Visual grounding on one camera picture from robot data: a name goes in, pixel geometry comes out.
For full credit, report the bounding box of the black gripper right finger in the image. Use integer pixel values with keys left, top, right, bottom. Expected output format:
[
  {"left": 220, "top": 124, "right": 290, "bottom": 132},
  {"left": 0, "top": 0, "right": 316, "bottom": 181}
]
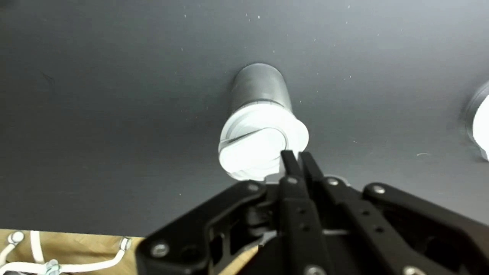
[{"left": 298, "top": 152, "right": 489, "bottom": 275}]

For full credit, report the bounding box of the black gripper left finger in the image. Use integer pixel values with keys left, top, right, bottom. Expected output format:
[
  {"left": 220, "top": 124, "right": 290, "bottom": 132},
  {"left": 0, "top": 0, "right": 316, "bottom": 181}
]
[{"left": 136, "top": 150, "right": 327, "bottom": 275}]

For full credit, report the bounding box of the silver flask with lid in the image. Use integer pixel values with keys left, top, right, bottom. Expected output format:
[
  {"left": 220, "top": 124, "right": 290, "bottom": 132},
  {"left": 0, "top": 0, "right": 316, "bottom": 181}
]
[{"left": 217, "top": 62, "right": 310, "bottom": 184}]

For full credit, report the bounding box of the white ceramic mug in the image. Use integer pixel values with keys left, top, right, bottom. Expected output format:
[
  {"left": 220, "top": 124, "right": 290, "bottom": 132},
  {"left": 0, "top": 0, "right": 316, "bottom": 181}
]
[{"left": 463, "top": 82, "right": 489, "bottom": 164}]

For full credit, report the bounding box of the wooden base board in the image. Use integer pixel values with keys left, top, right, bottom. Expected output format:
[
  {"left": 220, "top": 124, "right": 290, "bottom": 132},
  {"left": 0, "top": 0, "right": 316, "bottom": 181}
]
[{"left": 0, "top": 228, "right": 258, "bottom": 275}]

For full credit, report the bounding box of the long white cable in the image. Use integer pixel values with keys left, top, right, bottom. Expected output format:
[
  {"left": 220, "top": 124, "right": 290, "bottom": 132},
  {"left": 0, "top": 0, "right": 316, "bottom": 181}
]
[{"left": 0, "top": 237, "right": 134, "bottom": 275}]

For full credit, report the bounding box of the short white cable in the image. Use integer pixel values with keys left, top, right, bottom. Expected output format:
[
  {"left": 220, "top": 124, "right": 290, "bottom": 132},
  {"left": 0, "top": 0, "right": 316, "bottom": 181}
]
[{"left": 29, "top": 231, "right": 46, "bottom": 265}]

